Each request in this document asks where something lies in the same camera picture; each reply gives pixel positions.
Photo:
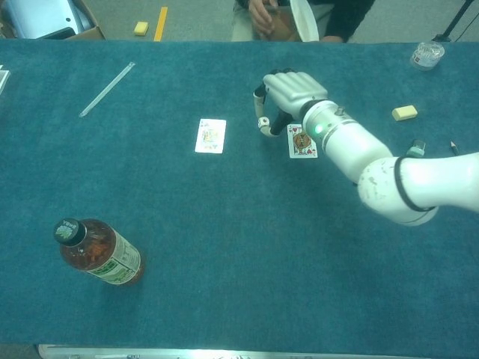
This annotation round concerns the cardboard box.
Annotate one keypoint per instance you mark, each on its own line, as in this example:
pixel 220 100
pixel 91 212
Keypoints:
pixel 88 33

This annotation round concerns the yellow floor tape strip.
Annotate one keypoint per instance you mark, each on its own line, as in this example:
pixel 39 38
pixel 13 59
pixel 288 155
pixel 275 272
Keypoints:
pixel 161 24

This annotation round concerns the faded king playing card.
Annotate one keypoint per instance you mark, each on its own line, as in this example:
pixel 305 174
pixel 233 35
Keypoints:
pixel 210 136

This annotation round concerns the small grey white clip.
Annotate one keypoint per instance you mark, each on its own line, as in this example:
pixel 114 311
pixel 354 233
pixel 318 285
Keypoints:
pixel 416 149

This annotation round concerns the white metal frame rail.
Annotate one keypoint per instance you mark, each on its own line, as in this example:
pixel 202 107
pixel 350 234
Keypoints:
pixel 187 352

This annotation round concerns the clear plastic rod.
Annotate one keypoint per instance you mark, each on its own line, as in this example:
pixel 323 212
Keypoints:
pixel 106 89

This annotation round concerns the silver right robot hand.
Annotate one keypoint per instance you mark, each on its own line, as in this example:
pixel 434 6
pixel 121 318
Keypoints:
pixel 293 89

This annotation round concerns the amber tea bottle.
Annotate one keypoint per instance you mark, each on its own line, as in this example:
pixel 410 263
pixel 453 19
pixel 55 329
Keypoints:
pixel 101 254

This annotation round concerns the black tripod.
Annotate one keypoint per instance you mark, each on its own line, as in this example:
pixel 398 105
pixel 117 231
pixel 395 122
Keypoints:
pixel 454 20

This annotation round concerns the clear plastic container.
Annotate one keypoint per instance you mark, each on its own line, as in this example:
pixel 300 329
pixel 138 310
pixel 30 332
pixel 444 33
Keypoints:
pixel 427 56

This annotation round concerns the white plate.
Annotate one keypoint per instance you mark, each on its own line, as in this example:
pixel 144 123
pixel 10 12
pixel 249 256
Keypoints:
pixel 305 20

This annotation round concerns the flat grey edge object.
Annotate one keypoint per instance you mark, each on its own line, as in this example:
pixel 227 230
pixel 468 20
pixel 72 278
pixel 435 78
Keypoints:
pixel 3 78

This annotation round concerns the yellow sponge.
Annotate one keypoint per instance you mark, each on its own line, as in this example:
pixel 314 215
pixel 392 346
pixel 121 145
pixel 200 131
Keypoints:
pixel 141 28

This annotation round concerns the small white die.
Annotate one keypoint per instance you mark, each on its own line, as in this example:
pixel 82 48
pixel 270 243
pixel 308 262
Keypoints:
pixel 263 122

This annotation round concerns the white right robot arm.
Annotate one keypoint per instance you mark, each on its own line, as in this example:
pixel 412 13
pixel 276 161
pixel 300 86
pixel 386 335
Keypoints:
pixel 355 146

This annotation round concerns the jack of hearts playing card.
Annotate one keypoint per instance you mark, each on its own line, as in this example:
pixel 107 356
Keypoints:
pixel 300 145

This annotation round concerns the yellow rectangular eraser block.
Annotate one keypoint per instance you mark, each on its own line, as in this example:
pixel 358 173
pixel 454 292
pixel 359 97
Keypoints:
pixel 404 112

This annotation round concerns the seated person in dark clothes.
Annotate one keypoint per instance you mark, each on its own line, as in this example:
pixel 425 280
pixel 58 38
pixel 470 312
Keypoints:
pixel 348 18

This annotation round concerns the teal felt table cover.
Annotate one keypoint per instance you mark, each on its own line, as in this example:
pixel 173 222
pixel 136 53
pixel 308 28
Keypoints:
pixel 224 224

